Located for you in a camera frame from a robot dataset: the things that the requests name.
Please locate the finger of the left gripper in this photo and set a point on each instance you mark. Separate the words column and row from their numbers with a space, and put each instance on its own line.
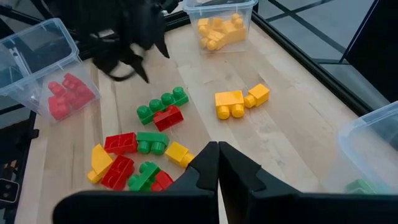
column 162, row 37
column 139, row 60

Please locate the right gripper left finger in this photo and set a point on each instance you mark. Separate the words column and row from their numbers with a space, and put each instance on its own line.
column 155, row 205

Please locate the red toy block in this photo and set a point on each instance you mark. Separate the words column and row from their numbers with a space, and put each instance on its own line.
column 118, row 172
column 57, row 88
column 161, row 181
column 73, row 81
column 168, row 117
column 59, row 109
column 121, row 143
column 82, row 95

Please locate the yellow sloped toy block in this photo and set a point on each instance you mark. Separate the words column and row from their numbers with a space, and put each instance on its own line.
column 99, row 161

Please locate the long green toy block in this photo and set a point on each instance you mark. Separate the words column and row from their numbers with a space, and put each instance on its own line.
column 360, row 186
column 162, row 104

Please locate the clear plastic bin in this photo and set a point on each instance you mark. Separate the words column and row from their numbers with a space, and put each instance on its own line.
column 373, row 140
column 37, row 40
column 194, row 18

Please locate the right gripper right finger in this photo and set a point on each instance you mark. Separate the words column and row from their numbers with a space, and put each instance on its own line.
column 280, row 208

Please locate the black folding partition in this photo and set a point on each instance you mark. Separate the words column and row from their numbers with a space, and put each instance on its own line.
column 376, row 46

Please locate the small yellow toy block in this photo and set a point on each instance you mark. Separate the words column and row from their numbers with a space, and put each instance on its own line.
column 257, row 95

